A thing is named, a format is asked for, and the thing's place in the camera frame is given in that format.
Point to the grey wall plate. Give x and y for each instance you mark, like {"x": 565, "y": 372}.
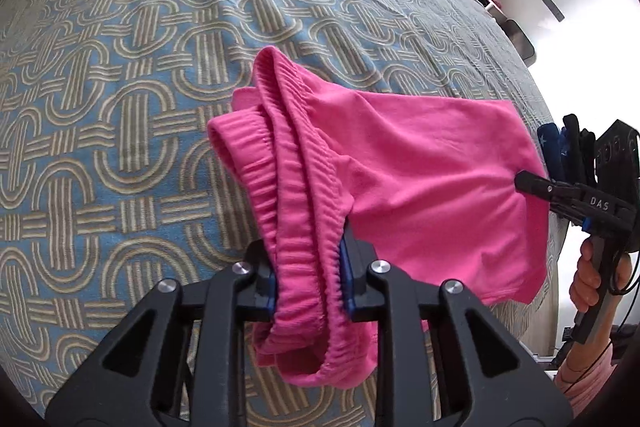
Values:
{"x": 552, "y": 7}

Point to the black folded clothes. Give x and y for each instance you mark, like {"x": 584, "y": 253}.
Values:
{"x": 580, "y": 147}

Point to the pink pants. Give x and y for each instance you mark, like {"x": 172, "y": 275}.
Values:
{"x": 420, "y": 167}

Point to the patterned bed cover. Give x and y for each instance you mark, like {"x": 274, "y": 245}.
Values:
{"x": 125, "y": 107}

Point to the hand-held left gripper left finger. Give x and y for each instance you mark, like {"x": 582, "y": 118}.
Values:
{"x": 265, "y": 292}

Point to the blue folded cloth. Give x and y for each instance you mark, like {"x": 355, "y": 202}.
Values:
{"x": 551, "y": 152}

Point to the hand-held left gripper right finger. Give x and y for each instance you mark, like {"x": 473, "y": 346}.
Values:
{"x": 351, "y": 277}

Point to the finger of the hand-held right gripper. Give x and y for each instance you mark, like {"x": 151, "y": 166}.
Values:
{"x": 567, "y": 214}
{"x": 540, "y": 187}

